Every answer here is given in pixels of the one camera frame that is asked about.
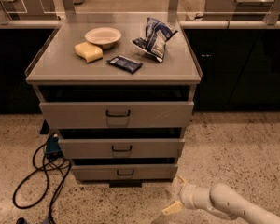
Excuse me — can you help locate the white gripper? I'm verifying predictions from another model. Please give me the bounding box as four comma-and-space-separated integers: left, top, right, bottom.
162, 175, 196, 216

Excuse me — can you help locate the grey bottom drawer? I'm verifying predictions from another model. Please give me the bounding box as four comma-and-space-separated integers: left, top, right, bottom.
72, 164, 177, 181

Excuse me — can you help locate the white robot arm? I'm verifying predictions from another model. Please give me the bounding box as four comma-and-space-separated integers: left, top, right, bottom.
162, 175, 280, 224

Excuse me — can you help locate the grey middle drawer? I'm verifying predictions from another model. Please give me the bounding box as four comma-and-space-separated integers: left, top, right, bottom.
59, 139, 185, 159

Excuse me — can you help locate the grey drawer cabinet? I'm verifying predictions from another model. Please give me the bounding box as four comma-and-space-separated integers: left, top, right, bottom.
27, 12, 202, 185

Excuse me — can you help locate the blue power box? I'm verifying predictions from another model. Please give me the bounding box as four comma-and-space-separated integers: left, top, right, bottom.
45, 134, 62, 156

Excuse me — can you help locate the small dark blue packet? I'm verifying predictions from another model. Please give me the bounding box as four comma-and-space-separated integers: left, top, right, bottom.
107, 55, 143, 74

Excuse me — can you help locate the blue white chip bag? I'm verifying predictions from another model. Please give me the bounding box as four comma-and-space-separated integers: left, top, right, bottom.
132, 18, 177, 63

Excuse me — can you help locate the yellow sponge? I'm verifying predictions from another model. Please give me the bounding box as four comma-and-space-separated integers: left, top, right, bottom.
75, 42, 103, 63

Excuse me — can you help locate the white bowl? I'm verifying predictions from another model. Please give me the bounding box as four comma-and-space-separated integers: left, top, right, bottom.
85, 27, 121, 49

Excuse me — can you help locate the background steel counter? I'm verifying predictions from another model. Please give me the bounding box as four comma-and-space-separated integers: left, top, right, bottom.
203, 0, 274, 21

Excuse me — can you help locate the black floor cable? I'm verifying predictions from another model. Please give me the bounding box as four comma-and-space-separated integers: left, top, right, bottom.
12, 140, 73, 224

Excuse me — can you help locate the grey rail ledge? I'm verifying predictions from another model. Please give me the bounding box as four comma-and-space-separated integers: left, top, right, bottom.
0, 21, 280, 29

